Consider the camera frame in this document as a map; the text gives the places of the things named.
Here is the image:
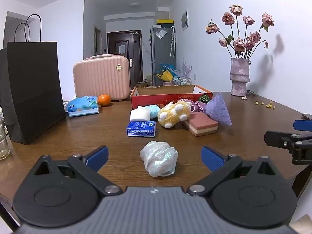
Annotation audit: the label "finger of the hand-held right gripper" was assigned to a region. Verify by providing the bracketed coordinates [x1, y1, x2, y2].
[293, 119, 312, 131]
[264, 130, 312, 165]

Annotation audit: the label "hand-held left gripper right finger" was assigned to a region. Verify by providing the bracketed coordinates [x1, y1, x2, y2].
[186, 145, 278, 197]

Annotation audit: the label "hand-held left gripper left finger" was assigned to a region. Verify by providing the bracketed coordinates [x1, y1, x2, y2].
[34, 145, 123, 197]

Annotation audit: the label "pink layered sponge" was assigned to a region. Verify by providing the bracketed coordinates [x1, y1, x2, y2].
[183, 113, 218, 137]

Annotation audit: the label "blue pocket tissue packet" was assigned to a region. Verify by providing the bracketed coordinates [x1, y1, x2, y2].
[126, 121, 157, 137]

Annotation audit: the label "iridescent plastic bag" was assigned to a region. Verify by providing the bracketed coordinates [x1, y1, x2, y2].
[140, 141, 178, 178]

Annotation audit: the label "yellow plush paw toy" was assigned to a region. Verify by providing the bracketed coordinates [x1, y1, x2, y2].
[157, 101, 193, 128]

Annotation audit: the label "round light blue plush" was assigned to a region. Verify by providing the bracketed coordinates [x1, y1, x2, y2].
[145, 104, 160, 121]

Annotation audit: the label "orange cardboard box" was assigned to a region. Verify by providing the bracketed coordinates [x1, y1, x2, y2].
[130, 84, 213, 110]

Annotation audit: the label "scattered yellow crumbs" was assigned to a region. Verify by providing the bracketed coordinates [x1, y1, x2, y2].
[255, 101, 276, 109]

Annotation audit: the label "purple sachet bag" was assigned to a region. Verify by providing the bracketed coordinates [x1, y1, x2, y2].
[205, 93, 232, 127]

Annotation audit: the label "purple satin scrunchie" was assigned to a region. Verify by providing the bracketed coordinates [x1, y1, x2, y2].
[179, 99, 207, 114]

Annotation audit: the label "large blue tissue pack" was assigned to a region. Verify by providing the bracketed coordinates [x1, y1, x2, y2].
[66, 96, 100, 117]

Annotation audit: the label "orange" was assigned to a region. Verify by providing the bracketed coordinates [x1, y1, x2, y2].
[98, 94, 111, 107]

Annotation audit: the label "pink ribbed suitcase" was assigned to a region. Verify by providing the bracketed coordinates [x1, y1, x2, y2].
[73, 54, 130, 101]

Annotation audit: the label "cart with bottles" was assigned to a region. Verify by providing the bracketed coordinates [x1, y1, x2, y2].
[172, 76, 193, 86]

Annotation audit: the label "black paper bag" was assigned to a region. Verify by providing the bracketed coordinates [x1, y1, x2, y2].
[0, 15, 66, 145]

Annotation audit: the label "glass jar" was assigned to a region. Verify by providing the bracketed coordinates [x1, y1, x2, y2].
[0, 117, 11, 160]

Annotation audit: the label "blue and yellow bags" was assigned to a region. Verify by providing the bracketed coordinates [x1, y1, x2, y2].
[156, 63, 177, 82]

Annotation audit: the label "dark brown door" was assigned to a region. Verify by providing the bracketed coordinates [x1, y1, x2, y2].
[107, 30, 142, 84]

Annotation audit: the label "dried pink roses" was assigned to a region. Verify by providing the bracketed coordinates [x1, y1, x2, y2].
[205, 4, 275, 60]

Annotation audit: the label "grey refrigerator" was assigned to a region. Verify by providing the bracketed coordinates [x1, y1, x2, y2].
[150, 26, 176, 87]

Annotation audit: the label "clear folded umbrella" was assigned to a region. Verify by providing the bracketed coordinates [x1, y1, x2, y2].
[169, 26, 176, 56]

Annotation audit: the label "yellow box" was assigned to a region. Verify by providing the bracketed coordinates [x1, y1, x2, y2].
[157, 19, 175, 28]

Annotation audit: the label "purple feather wall decor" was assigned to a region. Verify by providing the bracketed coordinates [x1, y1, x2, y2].
[177, 57, 193, 78]

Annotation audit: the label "white wall panel box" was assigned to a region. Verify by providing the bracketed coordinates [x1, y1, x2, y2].
[181, 8, 190, 31]

